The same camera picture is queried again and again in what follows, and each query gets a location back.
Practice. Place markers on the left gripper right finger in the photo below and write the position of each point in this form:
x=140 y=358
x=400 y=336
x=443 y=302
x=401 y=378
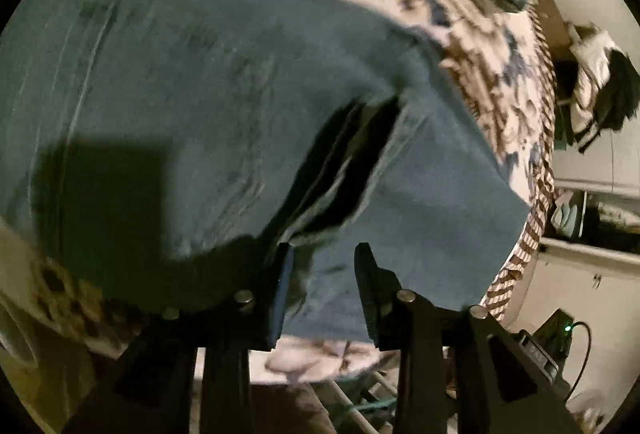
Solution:
x=382 y=298

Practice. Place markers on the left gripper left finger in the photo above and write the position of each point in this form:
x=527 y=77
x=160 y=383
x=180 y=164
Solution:
x=262 y=306

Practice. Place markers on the blue denim jeans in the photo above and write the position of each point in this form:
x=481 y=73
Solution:
x=162 y=149

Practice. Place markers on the brown checkered blanket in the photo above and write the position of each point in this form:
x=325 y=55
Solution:
x=508 y=281

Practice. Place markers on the white wardrobe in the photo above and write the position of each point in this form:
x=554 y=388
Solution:
x=594 y=223

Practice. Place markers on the floral bed blanket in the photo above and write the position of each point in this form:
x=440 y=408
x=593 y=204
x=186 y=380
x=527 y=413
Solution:
x=487 y=53

